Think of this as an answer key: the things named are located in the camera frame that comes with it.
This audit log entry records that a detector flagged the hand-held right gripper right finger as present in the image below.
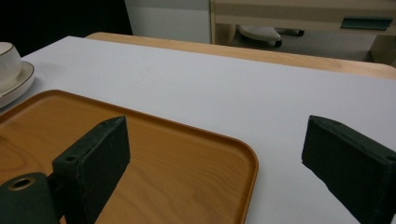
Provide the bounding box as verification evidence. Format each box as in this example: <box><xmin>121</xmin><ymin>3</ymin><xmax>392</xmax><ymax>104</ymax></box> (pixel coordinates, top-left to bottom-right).
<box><xmin>301</xmin><ymin>115</ymin><xmax>396</xmax><ymax>224</ymax></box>

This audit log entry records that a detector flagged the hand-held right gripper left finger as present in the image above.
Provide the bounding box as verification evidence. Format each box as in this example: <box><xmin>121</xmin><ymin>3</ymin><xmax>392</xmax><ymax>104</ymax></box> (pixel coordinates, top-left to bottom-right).
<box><xmin>51</xmin><ymin>116</ymin><xmax>131</xmax><ymax>224</ymax></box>

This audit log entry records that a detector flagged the wooden tray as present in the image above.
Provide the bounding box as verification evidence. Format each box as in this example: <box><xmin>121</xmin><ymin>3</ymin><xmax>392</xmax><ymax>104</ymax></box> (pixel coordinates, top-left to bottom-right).
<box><xmin>0</xmin><ymin>89</ymin><xmax>260</xmax><ymax>224</ymax></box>

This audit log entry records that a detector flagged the white saucer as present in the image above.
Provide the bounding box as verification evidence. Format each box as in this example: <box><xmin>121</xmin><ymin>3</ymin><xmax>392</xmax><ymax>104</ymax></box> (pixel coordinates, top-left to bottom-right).
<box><xmin>0</xmin><ymin>60</ymin><xmax>36</xmax><ymax>109</ymax></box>

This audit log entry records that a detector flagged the white cup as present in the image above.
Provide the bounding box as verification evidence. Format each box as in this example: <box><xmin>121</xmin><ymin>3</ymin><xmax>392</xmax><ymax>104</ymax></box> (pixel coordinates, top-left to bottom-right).
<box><xmin>0</xmin><ymin>41</ymin><xmax>23</xmax><ymax>93</ymax></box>

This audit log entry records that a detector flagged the beige cabinet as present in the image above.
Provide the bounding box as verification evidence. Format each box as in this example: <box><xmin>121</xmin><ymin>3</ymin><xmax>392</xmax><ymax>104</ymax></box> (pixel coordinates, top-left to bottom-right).
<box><xmin>209</xmin><ymin>0</ymin><xmax>396</xmax><ymax>67</ymax></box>

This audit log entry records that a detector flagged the white chair base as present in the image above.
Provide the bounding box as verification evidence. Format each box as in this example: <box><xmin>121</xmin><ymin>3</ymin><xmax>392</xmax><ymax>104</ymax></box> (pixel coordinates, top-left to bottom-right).
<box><xmin>237</xmin><ymin>25</ymin><xmax>305</xmax><ymax>49</ymax></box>

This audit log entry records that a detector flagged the white cabinet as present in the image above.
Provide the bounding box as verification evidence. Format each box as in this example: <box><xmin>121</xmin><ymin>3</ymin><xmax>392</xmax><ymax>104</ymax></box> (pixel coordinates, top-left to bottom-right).
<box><xmin>123</xmin><ymin>0</ymin><xmax>213</xmax><ymax>45</ymax></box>

